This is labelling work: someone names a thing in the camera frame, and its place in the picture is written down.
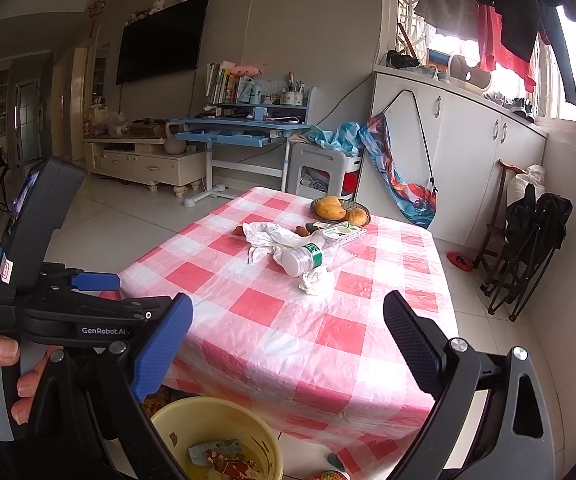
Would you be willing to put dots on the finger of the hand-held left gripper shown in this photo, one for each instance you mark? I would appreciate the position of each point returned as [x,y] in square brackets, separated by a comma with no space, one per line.
[93,317]
[98,282]

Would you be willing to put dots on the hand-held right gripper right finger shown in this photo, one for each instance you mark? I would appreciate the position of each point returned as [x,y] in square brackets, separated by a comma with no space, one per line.
[413,345]

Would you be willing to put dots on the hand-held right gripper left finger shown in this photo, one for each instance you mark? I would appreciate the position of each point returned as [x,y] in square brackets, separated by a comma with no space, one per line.
[160,350]

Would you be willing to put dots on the yellow plastic bucket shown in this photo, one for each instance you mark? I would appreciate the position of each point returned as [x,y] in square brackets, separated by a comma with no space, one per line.
[178,415]

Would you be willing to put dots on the clear plastic container flower label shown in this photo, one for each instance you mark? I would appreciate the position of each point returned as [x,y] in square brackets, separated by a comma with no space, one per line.
[340,232]

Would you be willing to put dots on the clear plastic bottle green label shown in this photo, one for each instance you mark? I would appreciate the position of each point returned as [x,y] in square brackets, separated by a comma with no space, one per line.
[300,260]

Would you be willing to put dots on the orange sponge piece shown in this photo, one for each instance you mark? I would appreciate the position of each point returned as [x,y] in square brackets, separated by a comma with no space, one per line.
[238,230]

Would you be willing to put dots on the small red floor item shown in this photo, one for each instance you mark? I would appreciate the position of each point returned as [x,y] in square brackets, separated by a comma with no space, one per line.
[459,261]

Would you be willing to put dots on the cream TV cabinet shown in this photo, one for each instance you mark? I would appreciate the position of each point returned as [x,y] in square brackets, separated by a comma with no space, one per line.
[138,162]

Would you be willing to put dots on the red white checked tablecloth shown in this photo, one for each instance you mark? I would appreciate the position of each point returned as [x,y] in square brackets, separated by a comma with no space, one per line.
[268,320]

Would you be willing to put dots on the small crumpled white tissue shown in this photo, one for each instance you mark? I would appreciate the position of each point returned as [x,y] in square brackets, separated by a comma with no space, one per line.
[315,282]

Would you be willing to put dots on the dark wooden chair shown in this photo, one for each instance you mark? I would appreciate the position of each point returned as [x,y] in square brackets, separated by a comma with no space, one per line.
[490,240]

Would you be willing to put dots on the speckled yellow mango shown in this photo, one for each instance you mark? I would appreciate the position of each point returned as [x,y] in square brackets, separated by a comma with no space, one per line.
[358,216]

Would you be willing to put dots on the beige vase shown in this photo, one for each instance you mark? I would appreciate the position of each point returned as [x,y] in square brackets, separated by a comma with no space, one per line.
[174,142]

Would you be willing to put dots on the colourful printed bag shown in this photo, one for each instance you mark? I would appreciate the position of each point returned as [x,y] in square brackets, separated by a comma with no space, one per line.
[403,190]

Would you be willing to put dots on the orange mango peel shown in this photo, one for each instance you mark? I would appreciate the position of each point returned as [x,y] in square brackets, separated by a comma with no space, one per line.
[301,232]

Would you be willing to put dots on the round fruit basket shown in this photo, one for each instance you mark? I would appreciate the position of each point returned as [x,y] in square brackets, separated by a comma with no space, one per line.
[315,202]

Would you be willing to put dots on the black folding chair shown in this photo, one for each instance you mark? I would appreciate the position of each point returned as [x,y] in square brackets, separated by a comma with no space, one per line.
[538,225]

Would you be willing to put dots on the blue study desk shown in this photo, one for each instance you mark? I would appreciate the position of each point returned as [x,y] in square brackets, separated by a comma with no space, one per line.
[228,135]

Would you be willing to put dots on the white sack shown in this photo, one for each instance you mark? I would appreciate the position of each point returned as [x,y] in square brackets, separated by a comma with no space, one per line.
[530,180]

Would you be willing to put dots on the white cabinet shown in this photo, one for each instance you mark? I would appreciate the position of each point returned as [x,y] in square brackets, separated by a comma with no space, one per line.
[468,150]

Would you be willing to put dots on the black television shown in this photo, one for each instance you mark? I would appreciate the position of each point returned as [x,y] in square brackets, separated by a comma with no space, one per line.
[163,40]

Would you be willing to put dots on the white plastic storage cart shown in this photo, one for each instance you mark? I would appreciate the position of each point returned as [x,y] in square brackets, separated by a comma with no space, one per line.
[318,155]

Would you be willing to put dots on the blue plastic bag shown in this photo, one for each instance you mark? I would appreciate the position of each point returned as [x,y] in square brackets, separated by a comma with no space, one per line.
[340,137]

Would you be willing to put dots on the row of books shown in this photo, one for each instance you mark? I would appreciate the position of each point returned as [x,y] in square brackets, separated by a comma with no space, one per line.
[220,82]

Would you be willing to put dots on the pink plush toy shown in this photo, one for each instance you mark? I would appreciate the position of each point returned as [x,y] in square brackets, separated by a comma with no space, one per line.
[245,70]

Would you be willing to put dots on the grey sneakers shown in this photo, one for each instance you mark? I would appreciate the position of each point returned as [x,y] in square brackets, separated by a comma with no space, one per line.
[515,107]

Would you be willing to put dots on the pen holder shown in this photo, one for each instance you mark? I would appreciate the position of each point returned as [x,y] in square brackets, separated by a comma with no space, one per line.
[292,96]

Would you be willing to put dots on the black shoes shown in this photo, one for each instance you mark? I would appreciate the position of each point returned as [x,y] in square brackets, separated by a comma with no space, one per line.
[400,60]

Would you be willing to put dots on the red hanging garment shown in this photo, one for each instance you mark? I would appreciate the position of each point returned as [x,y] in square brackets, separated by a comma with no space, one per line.
[503,45]

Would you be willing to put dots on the grey hanging garment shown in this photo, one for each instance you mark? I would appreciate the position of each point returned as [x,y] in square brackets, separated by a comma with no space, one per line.
[448,10]

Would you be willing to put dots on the small picture frame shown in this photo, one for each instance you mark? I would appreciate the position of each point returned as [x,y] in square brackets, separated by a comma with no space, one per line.
[438,59]

